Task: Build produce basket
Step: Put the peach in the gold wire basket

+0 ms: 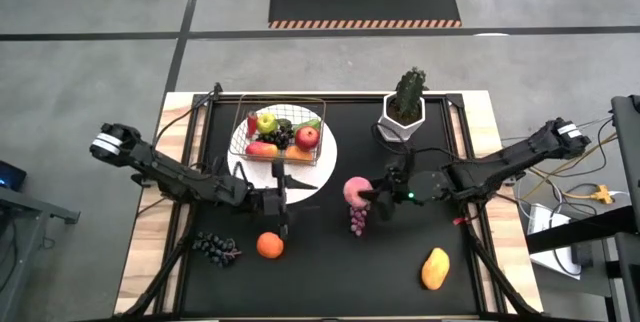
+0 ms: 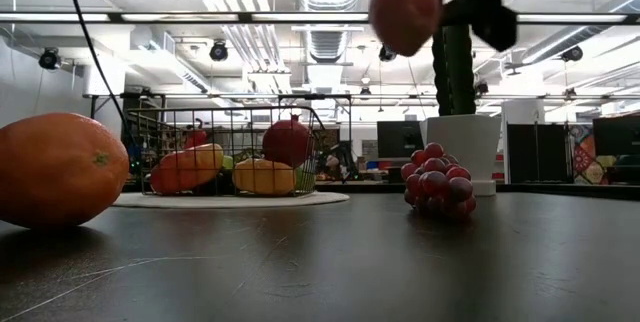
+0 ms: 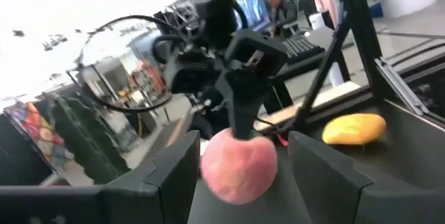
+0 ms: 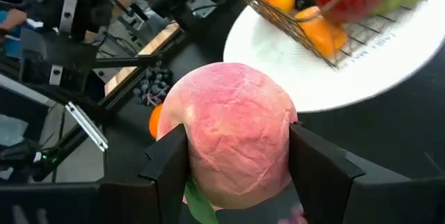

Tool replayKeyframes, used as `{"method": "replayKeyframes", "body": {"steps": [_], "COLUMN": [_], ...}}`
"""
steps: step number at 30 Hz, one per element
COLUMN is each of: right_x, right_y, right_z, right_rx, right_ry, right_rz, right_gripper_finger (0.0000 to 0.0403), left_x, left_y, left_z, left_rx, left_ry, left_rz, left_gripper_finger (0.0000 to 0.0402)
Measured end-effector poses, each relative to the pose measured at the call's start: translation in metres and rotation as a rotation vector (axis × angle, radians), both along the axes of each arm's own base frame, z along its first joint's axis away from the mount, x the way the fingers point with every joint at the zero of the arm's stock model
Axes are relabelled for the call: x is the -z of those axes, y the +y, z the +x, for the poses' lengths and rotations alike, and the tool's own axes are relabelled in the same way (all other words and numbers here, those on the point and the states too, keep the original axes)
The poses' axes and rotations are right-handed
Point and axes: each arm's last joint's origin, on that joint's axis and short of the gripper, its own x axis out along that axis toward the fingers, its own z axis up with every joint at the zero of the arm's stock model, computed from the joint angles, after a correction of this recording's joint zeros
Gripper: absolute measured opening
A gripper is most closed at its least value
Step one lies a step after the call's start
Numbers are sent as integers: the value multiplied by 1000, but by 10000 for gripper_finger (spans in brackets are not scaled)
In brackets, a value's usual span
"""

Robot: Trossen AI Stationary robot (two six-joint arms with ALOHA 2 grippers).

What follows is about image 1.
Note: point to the green bell pepper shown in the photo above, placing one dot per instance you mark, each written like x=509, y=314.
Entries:
x=311, y=124

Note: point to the black hazard-striped floor mat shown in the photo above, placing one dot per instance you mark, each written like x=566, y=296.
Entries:
x=365, y=4

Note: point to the red yellow mango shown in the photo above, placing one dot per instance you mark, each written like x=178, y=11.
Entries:
x=261, y=149

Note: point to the white flat box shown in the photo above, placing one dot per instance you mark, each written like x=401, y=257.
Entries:
x=545, y=219

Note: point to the dark purple grape bunch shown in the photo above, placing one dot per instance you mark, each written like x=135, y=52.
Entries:
x=280, y=138
x=215, y=248

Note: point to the red tag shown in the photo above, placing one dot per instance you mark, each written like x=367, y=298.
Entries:
x=460, y=221

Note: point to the pink peach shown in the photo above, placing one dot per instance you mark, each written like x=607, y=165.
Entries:
x=355, y=189

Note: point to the red grape bunch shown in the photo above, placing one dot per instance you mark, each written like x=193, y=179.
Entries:
x=358, y=222

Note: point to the white round plate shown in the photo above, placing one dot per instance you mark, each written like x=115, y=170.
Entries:
x=325, y=162

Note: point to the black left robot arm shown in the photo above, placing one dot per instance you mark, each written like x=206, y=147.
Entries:
x=170, y=177

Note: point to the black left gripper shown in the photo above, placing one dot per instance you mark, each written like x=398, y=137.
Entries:
x=270, y=204

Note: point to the yellow power splitter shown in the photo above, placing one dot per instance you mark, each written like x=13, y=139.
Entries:
x=601, y=194

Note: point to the white hexagonal plant pot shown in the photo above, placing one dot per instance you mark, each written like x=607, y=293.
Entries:
x=395, y=132

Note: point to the orange yellow fruit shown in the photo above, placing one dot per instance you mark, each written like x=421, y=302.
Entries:
x=298, y=154

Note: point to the black device with blue light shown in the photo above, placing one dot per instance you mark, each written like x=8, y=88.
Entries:
x=12, y=174

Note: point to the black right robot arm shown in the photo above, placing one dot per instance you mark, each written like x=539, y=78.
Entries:
x=500, y=167

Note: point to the green cactus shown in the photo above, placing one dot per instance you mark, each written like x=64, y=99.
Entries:
x=409, y=94

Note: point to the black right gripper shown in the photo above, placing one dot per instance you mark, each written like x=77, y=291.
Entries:
x=398, y=182

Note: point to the red chili pepper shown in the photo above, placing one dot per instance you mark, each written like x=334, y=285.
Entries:
x=252, y=124

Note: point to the green apple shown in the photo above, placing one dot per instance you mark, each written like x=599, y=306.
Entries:
x=267, y=123

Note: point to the red apple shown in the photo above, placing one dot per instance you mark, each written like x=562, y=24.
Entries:
x=307, y=138

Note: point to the dark office desk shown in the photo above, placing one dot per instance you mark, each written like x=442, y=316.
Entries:
x=600, y=227

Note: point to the grey desk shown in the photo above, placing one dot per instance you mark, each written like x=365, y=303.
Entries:
x=30, y=204

